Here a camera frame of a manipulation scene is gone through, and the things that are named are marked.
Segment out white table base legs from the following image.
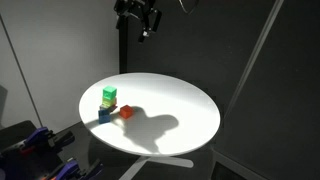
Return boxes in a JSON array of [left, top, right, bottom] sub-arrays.
[[118, 154, 195, 180]]

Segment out blue block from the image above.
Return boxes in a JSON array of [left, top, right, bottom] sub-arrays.
[[97, 108, 112, 125]]

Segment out orange block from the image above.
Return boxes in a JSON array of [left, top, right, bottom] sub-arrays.
[[118, 104, 135, 120]]

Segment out grey block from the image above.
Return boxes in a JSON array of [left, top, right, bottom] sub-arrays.
[[98, 103, 111, 112]]

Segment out black clamp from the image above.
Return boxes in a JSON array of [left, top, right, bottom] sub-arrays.
[[49, 130, 76, 152]]

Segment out black vertical post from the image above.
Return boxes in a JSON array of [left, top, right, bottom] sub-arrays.
[[117, 14, 130, 75]]

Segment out purple clamp with orange handle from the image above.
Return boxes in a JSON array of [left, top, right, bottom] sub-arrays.
[[19, 126, 56, 156]]

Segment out black workbench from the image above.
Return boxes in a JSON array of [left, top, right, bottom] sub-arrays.
[[0, 119, 105, 180]]

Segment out lime green block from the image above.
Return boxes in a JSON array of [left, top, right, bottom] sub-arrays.
[[101, 96, 118, 110]]

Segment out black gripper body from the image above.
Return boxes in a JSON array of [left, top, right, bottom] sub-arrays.
[[113, 0, 158, 30]]

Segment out black looped gripper cable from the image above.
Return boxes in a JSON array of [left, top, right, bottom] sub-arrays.
[[177, 0, 200, 15]]

